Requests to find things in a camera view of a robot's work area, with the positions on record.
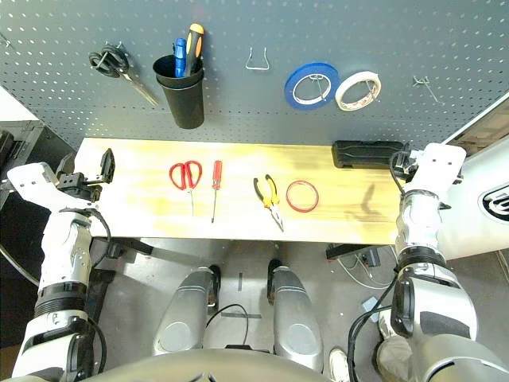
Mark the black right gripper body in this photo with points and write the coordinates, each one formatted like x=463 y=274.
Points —
x=403 y=165

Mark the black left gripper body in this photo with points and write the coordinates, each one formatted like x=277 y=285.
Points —
x=75 y=185

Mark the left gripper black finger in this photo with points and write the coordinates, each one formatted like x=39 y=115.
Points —
x=67 y=165
x=107 y=165

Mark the red tape roll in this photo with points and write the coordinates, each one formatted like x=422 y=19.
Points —
x=292 y=205

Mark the orange and black pliers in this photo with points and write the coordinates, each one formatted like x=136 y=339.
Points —
x=271 y=189

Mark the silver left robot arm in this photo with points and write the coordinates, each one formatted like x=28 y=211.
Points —
x=63 y=254

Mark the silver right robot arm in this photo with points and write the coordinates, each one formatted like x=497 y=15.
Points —
x=421 y=223

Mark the grey perforated pegboard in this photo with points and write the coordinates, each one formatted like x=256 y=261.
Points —
x=246 y=24

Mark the black plastic tool case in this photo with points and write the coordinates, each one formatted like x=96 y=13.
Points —
x=366 y=153

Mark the black ribbed equipment case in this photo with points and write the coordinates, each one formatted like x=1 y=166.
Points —
x=16 y=137

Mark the metal peg hook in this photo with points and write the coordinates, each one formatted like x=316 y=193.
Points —
x=427 y=85
x=5 y=41

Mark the white tape roll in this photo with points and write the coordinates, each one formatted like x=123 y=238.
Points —
x=344 y=93

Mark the black plastic cup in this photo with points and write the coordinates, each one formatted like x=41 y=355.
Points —
x=183 y=99

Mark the blue tape roll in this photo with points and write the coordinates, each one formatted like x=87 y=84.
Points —
x=292 y=93

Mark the grey foot pedal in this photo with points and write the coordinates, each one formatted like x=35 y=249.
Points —
x=370 y=304

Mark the orange and black screwdriver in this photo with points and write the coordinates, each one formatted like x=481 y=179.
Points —
x=195 y=44

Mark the silver left robot leg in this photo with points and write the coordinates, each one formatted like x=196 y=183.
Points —
x=187 y=310

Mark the silver robot leg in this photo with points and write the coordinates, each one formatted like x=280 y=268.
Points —
x=296 y=314
x=187 y=310

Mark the silver right robot leg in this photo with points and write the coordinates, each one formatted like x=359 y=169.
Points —
x=296 y=314

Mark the khaki trouser leg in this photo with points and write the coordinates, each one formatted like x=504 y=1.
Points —
x=393 y=358

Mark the white sneaker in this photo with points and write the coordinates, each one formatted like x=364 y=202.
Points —
x=338 y=364

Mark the grey robot torso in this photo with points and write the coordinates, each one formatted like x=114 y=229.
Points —
x=207 y=364

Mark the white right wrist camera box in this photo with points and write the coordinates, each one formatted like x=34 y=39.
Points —
x=439 y=167

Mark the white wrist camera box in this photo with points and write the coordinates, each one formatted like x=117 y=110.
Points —
x=29 y=179
x=439 y=167

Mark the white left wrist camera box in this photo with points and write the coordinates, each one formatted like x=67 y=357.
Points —
x=29 y=179

